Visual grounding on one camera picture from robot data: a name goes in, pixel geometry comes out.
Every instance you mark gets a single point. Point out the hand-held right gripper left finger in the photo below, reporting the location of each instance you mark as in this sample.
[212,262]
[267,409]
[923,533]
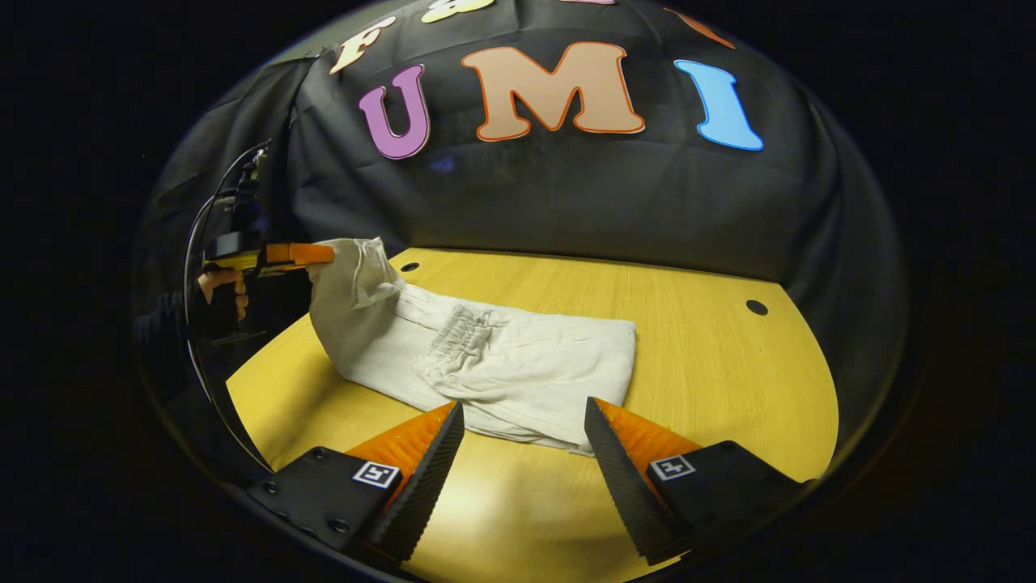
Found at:
[425,478]

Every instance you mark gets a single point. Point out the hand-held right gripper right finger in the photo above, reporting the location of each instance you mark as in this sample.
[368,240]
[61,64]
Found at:
[627,486]

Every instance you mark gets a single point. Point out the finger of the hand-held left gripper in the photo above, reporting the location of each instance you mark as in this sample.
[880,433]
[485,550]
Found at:
[299,254]

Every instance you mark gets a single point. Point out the white jeans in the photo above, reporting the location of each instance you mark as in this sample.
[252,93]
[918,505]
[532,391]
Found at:
[502,364]

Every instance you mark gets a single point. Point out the black backdrop cloth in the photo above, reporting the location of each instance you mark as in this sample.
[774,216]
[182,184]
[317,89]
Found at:
[566,194]

